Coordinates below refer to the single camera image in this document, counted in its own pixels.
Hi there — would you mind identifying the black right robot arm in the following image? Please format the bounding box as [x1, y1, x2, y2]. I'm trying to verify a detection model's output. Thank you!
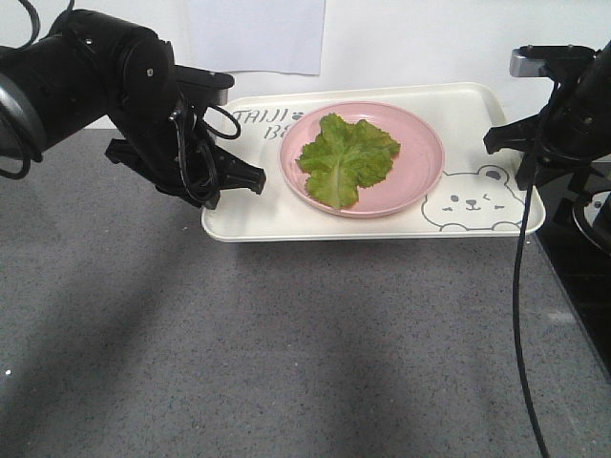
[483, 45, 610, 190]

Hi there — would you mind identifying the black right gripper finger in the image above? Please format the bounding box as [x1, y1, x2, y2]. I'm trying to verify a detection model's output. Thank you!
[483, 110, 554, 155]

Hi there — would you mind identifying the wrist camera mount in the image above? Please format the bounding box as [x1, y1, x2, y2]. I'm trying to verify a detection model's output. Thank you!
[175, 65, 235, 107]
[509, 45, 596, 80]

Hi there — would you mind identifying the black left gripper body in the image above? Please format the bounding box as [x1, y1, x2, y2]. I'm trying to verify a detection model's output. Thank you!
[105, 99, 228, 209]

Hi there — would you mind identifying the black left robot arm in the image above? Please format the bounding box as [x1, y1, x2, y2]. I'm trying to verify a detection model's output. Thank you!
[1, 7, 266, 209]

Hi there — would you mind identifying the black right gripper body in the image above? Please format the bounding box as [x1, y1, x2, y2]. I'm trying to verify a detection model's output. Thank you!
[516, 96, 610, 190]

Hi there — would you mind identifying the black hanging cable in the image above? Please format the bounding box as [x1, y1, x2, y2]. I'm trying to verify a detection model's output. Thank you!
[511, 80, 564, 458]

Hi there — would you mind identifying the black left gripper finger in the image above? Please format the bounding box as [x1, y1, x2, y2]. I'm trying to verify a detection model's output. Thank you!
[217, 147, 265, 195]

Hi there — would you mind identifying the cream bear serving tray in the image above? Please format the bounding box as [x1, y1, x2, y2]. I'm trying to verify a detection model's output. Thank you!
[201, 83, 545, 242]

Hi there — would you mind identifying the green lettuce leaf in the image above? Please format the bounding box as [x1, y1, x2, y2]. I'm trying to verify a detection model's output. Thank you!
[297, 114, 401, 210]

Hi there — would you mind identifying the pink round plate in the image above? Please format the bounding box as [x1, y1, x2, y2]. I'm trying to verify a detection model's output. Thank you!
[279, 101, 445, 219]

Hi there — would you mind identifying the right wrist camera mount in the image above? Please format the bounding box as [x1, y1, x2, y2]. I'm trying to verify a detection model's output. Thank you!
[509, 45, 596, 80]

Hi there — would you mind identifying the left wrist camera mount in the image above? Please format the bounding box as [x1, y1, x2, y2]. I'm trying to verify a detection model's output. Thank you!
[175, 65, 235, 107]

